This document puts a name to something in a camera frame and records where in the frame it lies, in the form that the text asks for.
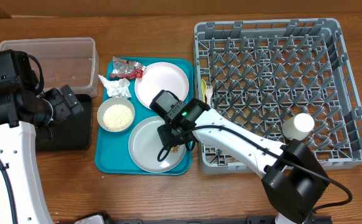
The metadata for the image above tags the brown food scrap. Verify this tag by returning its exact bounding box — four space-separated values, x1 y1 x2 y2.
170 146 179 153

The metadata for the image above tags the grey plate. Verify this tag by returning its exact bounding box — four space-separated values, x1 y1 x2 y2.
128 116 186 174

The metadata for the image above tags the pink fork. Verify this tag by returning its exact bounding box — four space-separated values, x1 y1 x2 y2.
205 85 213 108

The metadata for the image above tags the yellow spoon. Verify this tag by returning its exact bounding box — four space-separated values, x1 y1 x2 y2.
201 79 207 103

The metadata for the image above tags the pink plate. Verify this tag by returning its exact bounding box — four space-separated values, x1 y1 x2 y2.
135 62 189 109

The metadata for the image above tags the white cup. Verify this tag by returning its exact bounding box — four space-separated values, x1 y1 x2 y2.
282 113 315 141

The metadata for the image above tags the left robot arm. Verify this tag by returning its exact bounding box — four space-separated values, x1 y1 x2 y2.
0 50 83 223

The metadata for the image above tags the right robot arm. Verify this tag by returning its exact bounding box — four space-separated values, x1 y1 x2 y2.
150 98 328 223

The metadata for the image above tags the grey dishwasher rack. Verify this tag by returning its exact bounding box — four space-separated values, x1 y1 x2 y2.
194 18 362 169

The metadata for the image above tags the black plastic tray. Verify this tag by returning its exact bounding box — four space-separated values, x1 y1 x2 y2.
36 94 93 152

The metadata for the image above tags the clear plastic bin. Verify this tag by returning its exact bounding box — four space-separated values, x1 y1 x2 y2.
0 37 99 98

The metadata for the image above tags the grey bowl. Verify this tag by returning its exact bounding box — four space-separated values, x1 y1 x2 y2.
97 98 136 133

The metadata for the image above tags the teal serving tray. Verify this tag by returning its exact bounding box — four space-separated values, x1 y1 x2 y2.
95 57 194 175

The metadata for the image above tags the white rice portion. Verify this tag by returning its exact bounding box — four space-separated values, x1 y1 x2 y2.
103 105 134 131

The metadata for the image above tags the crumpled white napkin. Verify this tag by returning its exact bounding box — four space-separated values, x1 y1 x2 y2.
98 75 131 99

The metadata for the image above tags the red foil wrapper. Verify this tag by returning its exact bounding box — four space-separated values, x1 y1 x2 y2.
110 57 146 79

